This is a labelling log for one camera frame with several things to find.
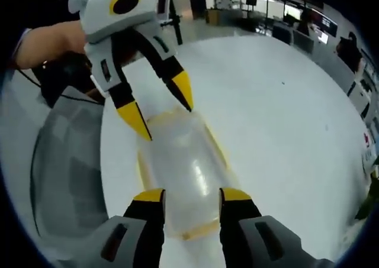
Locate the green plant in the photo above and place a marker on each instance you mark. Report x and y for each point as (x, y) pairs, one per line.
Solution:
(368, 197)

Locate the dark wall screen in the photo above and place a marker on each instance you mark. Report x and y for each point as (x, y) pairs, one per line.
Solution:
(328, 24)

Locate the person's left hand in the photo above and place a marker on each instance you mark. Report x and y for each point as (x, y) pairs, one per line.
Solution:
(68, 75)

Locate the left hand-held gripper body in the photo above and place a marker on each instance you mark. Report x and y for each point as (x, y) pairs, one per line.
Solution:
(118, 10)

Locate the white sign with red mark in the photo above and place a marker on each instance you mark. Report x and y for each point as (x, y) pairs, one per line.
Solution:
(368, 152)

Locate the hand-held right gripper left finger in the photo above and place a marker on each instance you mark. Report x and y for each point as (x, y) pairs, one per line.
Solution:
(139, 220)

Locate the clear plastic food container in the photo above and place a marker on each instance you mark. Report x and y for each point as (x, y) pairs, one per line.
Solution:
(186, 167)

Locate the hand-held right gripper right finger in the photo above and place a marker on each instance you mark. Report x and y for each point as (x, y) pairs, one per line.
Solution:
(245, 220)

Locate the black tripod stand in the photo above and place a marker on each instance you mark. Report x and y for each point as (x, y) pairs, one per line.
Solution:
(177, 22)

